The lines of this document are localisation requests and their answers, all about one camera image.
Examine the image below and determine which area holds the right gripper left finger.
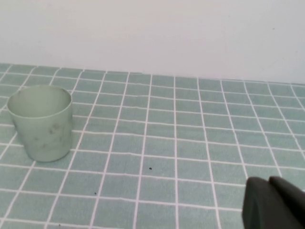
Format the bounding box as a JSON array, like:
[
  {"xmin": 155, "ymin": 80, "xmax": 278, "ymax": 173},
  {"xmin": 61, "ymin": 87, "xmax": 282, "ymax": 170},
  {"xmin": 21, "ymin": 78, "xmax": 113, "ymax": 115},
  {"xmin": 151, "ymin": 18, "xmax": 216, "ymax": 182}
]
[{"xmin": 241, "ymin": 176, "xmax": 305, "ymax": 229}]

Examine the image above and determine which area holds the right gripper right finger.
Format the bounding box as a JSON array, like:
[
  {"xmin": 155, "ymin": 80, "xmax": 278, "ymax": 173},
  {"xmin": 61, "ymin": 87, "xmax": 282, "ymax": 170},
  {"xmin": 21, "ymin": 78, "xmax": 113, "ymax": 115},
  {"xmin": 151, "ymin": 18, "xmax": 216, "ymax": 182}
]
[{"xmin": 268, "ymin": 175, "xmax": 305, "ymax": 217}]

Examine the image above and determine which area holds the pale green plastic cup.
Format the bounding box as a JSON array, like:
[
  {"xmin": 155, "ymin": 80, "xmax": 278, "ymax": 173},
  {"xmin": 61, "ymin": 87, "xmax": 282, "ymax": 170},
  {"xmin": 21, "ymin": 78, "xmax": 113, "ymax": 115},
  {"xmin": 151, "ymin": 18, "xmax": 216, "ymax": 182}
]
[{"xmin": 6, "ymin": 85, "xmax": 73, "ymax": 163}]

